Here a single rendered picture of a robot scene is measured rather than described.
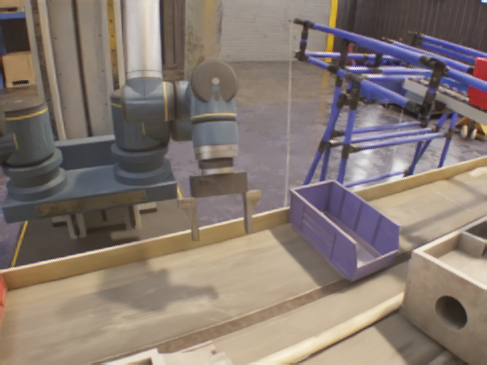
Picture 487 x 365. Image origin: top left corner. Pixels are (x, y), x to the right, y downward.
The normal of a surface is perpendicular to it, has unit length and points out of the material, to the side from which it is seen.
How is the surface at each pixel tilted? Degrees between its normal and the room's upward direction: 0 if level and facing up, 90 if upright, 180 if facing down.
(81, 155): 90
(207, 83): 65
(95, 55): 90
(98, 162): 90
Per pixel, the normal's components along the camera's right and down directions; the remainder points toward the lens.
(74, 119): 0.36, 0.44
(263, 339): 0.04, -0.88
